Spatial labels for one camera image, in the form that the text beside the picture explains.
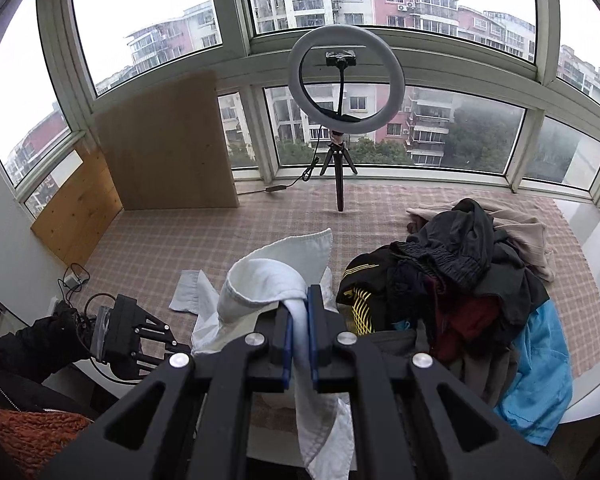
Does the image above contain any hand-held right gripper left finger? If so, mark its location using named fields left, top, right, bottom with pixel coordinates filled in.
left=40, top=305, right=296, bottom=480

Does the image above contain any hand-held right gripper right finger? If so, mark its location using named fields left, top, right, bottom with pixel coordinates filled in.
left=307, top=285, right=563, bottom=480

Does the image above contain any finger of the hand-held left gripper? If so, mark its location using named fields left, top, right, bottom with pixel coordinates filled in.
left=140, top=312, right=191, bottom=353
left=137, top=352, right=168, bottom=376

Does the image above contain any white shirt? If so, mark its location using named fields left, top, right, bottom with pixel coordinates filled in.
left=169, top=228, right=356, bottom=480

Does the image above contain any person's left forearm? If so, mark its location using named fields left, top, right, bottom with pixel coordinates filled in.
left=0, top=305, right=98, bottom=386

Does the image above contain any pink plaid blanket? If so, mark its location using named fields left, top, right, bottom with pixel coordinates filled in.
left=77, top=182, right=600, bottom=378

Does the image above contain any knotty pine wood board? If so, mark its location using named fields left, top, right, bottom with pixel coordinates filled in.
left=30, top=142, right=123, bottom=267

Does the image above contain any orange knit sweater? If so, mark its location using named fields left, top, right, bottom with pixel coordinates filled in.
left=0, top=385, right=93, bottom=480

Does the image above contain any dark red garment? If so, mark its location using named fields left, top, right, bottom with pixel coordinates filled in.
left=427, top=280, right=506, bottom=361

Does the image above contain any black elastic waist garment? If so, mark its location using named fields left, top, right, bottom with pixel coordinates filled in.
left=390, top=198, right=496, bottom=291

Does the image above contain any large light wooden board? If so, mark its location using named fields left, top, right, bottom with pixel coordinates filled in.
left=94, top=70, right=240, bottom=211

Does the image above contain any blue garment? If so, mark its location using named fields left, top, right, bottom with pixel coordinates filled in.
left=495, top=300, right=573, bottom=446

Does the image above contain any black phone holder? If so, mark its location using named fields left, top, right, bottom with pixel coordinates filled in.
left=326, top=50, right=357, bottom=117

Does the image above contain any black ring light cable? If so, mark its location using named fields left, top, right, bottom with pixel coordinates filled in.
left=265, top=127, right=326, bottom=193

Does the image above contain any white ring light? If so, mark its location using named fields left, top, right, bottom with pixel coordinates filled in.
left=286, top=25, right=406, bottom=133

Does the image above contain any white window frame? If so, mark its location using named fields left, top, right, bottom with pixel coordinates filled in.
left=0, top=0, right=600, bottom=221

